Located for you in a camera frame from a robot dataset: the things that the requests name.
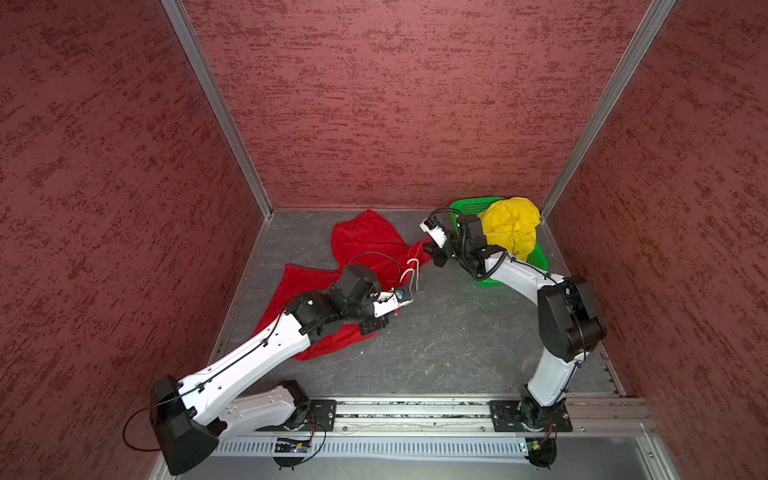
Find green plastic basket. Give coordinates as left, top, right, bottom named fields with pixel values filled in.
left=450, top=197, right=549, bottom=271

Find red shorts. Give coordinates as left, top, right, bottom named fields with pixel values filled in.
left=254, top=210, right=431, bottom=334

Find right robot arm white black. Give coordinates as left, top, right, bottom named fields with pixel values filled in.
left=420, top=208, right=607, bottom=432

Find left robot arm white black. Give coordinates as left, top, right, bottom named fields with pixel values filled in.
left=148, top=265, right=413, bottom=476

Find yellow shorts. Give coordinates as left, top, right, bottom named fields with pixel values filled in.
left=478, top=197, right=541, bottom=261

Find left small circuit board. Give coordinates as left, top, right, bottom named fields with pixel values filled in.
left=274, top=437, right=313, bottom=455

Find small circuit board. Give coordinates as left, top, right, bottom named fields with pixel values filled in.
left=526, top=438, right=558, bottom=469
left=274, top=437, right=313, bottom=455

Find right small circuit board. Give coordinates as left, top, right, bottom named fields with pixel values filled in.
left=526, top=438, right=558, bottom=469

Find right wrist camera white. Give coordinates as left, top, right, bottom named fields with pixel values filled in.
left=419, top=216, right=449, bottom=249

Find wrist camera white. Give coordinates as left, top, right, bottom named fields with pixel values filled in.
left=419, top=216, right=449, bottom=249
left=373, top=288, right=413, bottom=318

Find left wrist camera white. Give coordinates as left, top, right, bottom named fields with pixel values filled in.
left=373, top=288, right=413, bottom=318

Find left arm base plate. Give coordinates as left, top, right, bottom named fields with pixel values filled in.
left=261, top=399, right=338, bottom=432

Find right aluminium corner post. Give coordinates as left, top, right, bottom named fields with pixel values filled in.
left=539, top=0, right=678, bottom=220

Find aluminium corner post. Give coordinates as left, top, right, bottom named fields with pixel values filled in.
left=161, top=0, right=273, bottom=220
left=539, top=0, right=678, bottom=220

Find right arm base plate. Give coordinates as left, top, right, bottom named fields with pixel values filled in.
left=488, top=398, right=573, bottom=434

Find slotted cable duct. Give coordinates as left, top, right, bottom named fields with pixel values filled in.
left=213, top=436, right=528, bottom=462

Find aluminium mounting rail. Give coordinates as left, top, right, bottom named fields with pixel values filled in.
left=173, top=395, right=655, bottom=436

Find left aluminium corner post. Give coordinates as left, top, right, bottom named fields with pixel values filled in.
left=161, top=0, right=273, bottom=220

